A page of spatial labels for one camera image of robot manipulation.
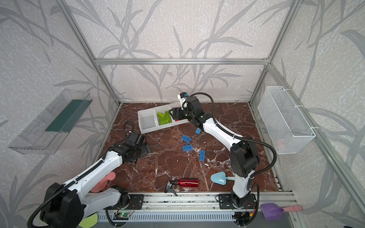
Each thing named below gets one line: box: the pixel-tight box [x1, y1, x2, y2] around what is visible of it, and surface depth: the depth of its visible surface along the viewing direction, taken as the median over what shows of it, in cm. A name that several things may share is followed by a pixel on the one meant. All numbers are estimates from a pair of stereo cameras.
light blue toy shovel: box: [210, 171, 236, 186], surface depth 83 cm
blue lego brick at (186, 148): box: [182, 144, 194, 152], surface depth 95 cm
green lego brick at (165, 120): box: [158, 115, 172, 126], surface depth 107 cm
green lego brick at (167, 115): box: [162, 110, 171, 119], surface depth 110 cm
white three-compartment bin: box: [137, 102, 189, 134], surface depth 107 cm
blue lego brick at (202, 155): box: [199, 150, 206, 162], surface depth 91 cm
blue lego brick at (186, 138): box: [181, 134, 192, 143], surface depth 98 cm
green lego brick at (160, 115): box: [157, 112, 166, 119], surface depth 110 cm
